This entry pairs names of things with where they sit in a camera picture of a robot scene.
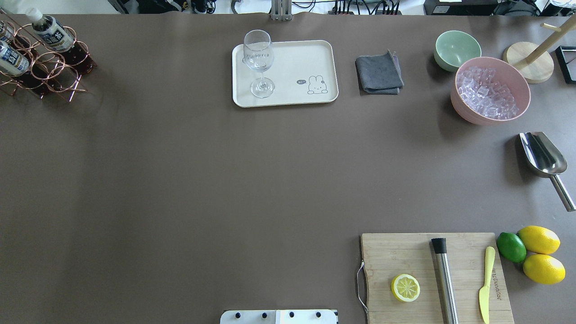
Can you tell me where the green ceramic bowl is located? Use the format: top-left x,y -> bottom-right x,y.
434,30 -> 482,72

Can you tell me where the half lemon slice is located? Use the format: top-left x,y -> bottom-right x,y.
391,274 -> 420,303

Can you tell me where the clear wine glass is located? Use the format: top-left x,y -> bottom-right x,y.
243,29 -> 275,98

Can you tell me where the metal ice scoop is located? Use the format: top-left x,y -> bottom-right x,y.
518,131 -> 575,212

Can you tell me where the pink bowl of ice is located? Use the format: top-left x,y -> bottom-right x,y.
450,57 -> 531,125

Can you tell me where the copper wire bottle basket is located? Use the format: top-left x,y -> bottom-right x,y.
1,9 -> 97,101

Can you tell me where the green lime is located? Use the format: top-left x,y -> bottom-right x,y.
496,232 -> 527,263

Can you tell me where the bamboo cutting board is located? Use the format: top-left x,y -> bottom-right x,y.
361,233 -> 496,324

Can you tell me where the steel muddler black tip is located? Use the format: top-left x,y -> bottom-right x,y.
431,238 -> 459,324

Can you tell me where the tea bottle white cap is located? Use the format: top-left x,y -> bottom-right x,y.
25,8 -> 95,75

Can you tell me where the yellow lemon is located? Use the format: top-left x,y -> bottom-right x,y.
522,254 -> 566,285
517,225 -> 560,255

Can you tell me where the upper yellow lemon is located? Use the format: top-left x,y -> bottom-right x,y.
517,225 -> 560,255

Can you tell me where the lower yellow lemon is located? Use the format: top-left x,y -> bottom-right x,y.
522,254 -> 566,285

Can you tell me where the wooden cup stand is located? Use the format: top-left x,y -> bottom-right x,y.
502,15 -> 576,84

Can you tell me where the cream rabbit serving tray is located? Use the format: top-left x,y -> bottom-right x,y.
232,40 -> 339,108

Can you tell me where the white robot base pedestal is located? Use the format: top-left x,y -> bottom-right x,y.
220,309 -> 339,324

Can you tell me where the yellow plastic knife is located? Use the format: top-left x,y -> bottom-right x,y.
478,246 -> 495,324

